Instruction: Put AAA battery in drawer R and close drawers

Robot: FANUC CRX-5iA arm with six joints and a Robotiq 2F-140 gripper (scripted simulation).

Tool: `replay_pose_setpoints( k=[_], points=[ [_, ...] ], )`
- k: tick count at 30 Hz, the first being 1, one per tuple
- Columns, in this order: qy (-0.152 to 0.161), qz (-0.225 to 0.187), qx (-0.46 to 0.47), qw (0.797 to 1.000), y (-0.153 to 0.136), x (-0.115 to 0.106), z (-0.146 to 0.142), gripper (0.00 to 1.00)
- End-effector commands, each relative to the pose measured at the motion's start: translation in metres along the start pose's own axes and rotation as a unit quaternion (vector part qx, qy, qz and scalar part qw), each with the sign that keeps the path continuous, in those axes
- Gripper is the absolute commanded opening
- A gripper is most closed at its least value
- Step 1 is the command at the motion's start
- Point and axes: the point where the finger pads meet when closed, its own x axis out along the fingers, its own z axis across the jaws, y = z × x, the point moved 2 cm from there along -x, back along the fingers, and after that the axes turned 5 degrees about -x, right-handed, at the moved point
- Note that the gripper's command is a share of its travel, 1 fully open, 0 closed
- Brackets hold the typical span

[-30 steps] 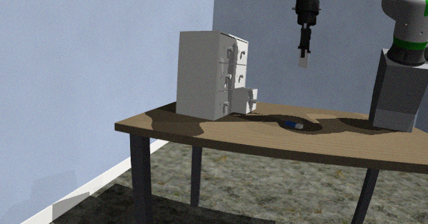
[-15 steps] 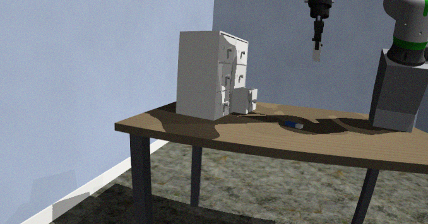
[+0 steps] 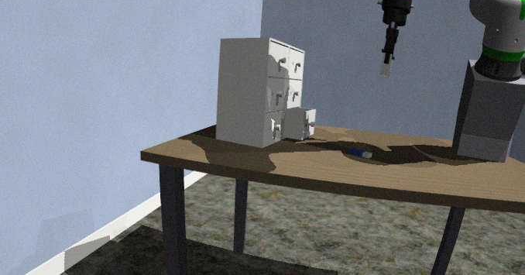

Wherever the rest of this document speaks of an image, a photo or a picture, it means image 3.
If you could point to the white chest of drawers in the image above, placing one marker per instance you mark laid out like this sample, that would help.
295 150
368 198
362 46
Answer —
242 90

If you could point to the blue and white eraser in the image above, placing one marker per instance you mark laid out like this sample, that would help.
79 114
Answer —
360 153

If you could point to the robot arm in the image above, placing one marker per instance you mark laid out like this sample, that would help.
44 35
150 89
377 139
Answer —
503 44

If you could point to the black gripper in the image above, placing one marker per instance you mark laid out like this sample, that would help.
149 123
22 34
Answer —
393 18

